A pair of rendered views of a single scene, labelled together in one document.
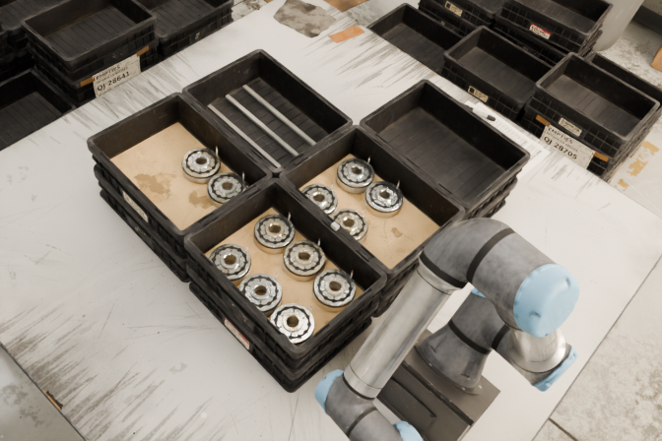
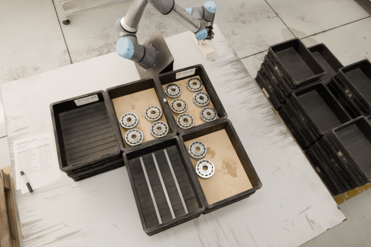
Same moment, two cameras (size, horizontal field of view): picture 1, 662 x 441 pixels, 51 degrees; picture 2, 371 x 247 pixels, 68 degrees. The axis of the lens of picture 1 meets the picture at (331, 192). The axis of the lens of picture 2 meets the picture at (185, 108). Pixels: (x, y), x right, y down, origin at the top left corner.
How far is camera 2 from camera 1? 169 cm
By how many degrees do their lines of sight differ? 66
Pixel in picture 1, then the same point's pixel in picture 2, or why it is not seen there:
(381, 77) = (58, 234)
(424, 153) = (90, 141)
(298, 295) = (186, 96)
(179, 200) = (219, 155)
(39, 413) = not seen: hidden behind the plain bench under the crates
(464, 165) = (77, 128)
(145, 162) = (230, 183)
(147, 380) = (243, 106)
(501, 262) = not seen: outside the picture
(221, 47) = not seen: outside the picture
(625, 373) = not seen: hidden behind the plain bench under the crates
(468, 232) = not seen: outside the picture
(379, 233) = (140, 109)
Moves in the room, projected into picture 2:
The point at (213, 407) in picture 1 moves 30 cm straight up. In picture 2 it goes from (223, 90) to (232, 63)
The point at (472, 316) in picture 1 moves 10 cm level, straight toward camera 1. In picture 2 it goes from (138, 47) to (153, 41)
